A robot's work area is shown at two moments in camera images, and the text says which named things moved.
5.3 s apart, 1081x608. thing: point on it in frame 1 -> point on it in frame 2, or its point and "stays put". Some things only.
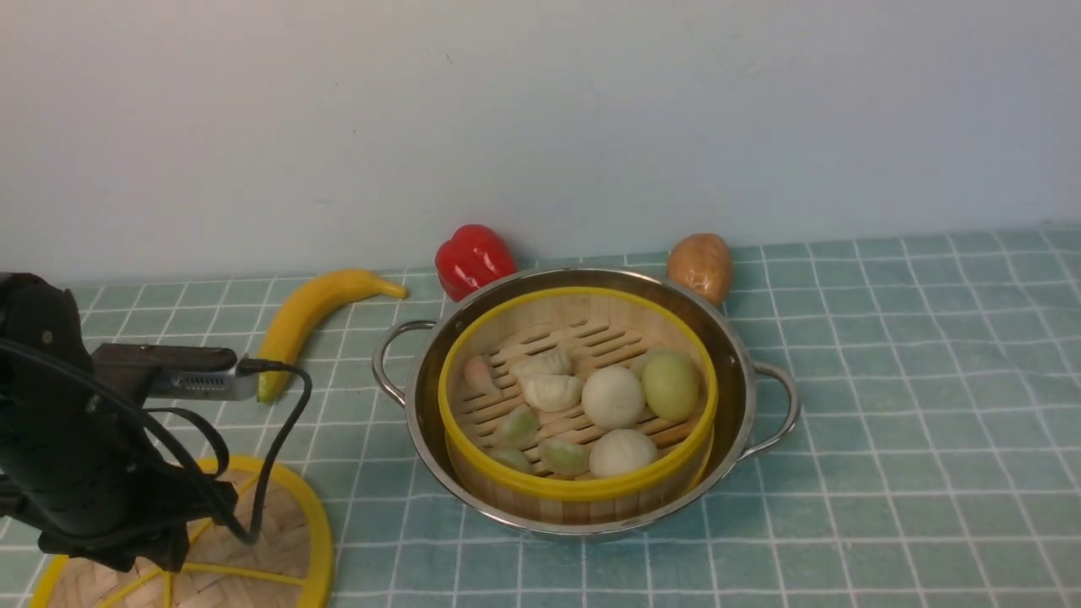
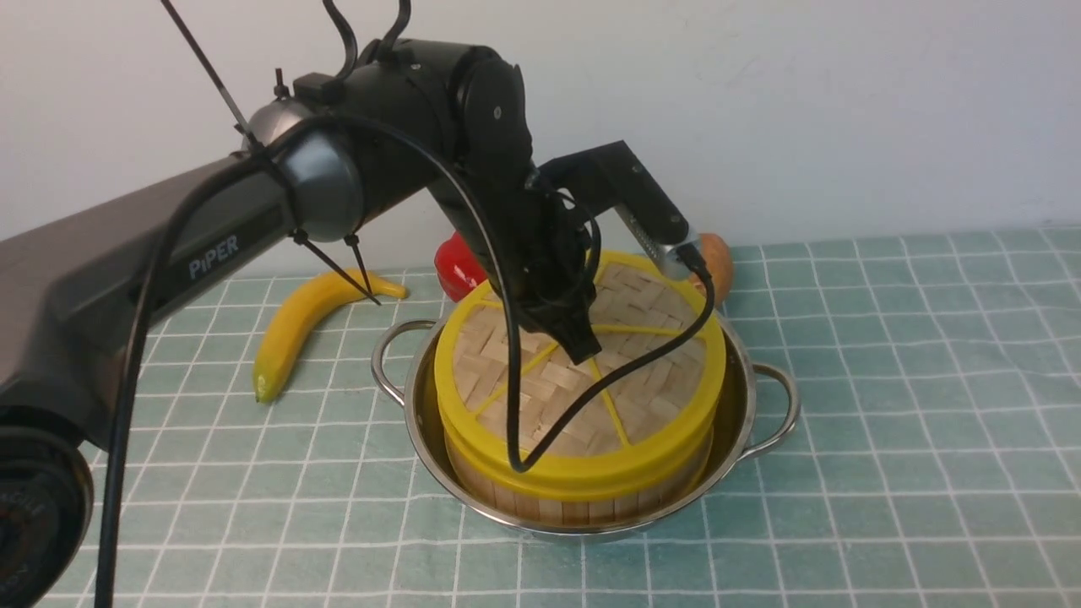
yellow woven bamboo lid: [290, 566] -> [654, 436]
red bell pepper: [473, 256] stays put
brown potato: [702, 262] stays put
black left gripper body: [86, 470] -> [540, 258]
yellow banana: [318, 299] stays put
